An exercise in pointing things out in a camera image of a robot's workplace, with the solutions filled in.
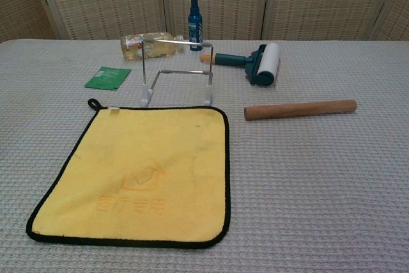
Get black and yellow fabric garment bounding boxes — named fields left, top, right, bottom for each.
left=26, top=98, right=231, bottom=249

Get teal lint roller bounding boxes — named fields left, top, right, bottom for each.
left=199, top=42, right=281, bottom=87

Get blue spray bottle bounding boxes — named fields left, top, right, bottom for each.
left=189, top=0, right=204, bottom=52

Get wooden rolling pin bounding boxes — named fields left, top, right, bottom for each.
left=243, top=99, right=358, bottom=121

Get clear bottle with yellow liquid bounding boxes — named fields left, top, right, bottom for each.
left=120, top=31, right=185, bottom=62

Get green packet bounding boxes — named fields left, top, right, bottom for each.
left=83, top=66, right=132, bottom=91

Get light woven tablecloth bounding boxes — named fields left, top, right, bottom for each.
left=0, top=38, right=409, bottom=273

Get metal wire rack white feet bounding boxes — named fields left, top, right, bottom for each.
left=139, top=38, right=215, bottom=108

